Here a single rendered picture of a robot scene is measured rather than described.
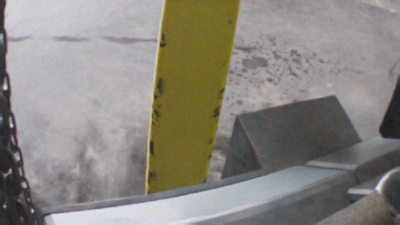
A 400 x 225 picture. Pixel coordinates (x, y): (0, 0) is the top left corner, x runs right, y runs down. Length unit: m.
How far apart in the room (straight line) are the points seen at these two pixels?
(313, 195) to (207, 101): 0.48
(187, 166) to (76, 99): 0.73
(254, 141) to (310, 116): 0.07
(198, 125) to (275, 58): 0.99
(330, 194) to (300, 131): 0.16
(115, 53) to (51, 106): 0.31
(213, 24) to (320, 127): 0.27
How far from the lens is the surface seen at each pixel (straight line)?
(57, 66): 1.77
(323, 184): 0.42
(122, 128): 1.57
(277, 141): 0.54
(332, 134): 0.57
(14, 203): 0.32
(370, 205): 0.36
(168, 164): 0.97
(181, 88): 0.85
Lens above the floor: 1.16
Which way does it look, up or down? 45 degrees down
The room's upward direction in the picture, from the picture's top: 9 degrees clockwise
